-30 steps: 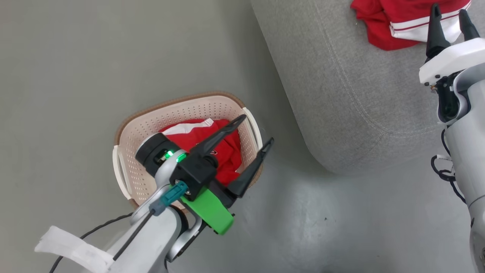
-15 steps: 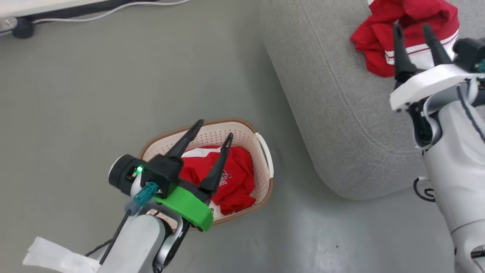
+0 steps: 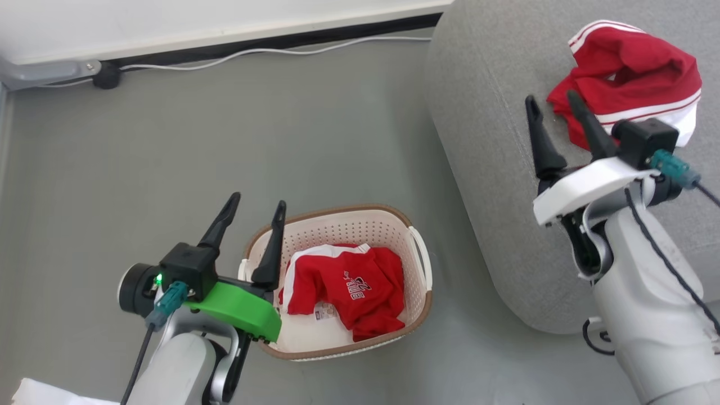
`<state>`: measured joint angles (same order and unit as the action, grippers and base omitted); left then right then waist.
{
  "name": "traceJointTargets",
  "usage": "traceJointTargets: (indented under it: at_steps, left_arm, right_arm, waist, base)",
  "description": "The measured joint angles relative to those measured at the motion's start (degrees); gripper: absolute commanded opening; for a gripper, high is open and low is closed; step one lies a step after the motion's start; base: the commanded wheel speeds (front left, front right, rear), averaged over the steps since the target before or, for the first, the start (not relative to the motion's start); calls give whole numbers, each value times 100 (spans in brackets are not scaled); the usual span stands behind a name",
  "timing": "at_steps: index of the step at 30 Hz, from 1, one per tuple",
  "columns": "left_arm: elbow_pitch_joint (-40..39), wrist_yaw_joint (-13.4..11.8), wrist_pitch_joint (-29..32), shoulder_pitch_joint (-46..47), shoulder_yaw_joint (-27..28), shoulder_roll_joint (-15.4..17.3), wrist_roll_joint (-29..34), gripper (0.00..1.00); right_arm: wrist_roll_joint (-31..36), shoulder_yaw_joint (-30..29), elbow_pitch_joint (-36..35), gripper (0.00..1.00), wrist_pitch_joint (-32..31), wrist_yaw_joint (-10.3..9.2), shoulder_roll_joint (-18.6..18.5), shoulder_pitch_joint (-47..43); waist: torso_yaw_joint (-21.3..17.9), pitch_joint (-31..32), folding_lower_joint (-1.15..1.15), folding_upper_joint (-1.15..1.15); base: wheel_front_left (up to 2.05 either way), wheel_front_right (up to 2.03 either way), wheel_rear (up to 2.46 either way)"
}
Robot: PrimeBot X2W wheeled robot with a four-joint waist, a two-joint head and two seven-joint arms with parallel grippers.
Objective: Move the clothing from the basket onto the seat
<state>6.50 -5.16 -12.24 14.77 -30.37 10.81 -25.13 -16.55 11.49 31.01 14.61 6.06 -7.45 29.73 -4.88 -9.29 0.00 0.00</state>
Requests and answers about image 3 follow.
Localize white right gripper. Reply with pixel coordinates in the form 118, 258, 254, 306
525, 90, 659, 227

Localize red shorts with white stripes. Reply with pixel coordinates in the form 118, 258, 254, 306
547, 20, 703, 151

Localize left black cable teal connector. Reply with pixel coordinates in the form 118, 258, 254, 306
120, 281, 188, 405

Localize white cable along wall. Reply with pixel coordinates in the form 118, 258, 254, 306
34, 36, 433, 88

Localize grey cable conduit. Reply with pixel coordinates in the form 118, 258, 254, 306
0, 56, 102, 92

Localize black round floor stopper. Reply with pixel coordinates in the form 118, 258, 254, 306
92, 61, 122, 90

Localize white tape strip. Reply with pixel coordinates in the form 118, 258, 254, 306
11, 377, 122, 405

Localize grey fabric sofa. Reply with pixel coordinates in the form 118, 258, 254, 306
426, 0, 720, 335

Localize cream laundry basket brown rim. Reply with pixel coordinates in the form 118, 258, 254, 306
238, 204, 434, 361

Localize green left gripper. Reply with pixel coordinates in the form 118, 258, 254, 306
183, 192, 287, 344

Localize red jersey with print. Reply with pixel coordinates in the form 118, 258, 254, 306
278, 244, 407, 343

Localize black baseboard strip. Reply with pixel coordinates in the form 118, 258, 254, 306
101, 12, 443, 70

